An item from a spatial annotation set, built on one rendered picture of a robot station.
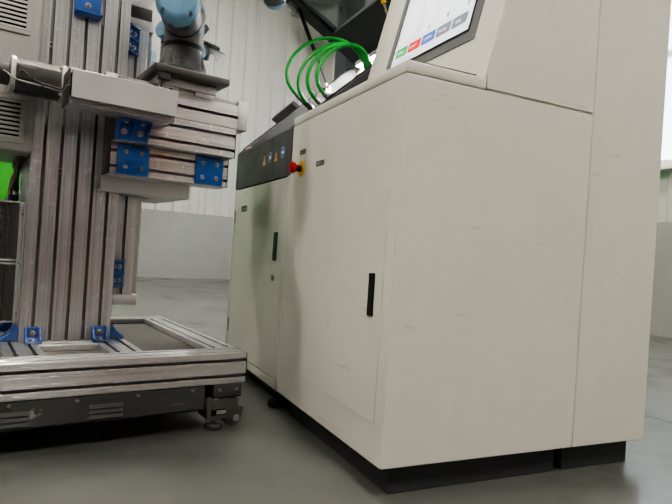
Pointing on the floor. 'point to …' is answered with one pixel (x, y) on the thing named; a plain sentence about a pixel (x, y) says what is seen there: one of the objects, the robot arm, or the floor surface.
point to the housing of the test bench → (619, 232)
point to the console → (445, 255)
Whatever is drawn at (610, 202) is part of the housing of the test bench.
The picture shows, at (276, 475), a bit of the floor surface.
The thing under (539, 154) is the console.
